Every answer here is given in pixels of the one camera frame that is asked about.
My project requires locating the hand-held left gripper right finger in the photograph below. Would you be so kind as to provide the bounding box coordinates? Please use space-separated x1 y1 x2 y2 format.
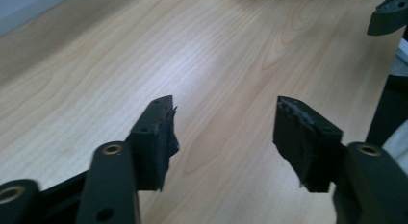
272 95 344 193

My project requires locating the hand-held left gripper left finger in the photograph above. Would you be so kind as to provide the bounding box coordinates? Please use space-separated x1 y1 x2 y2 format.
125 94 180 192

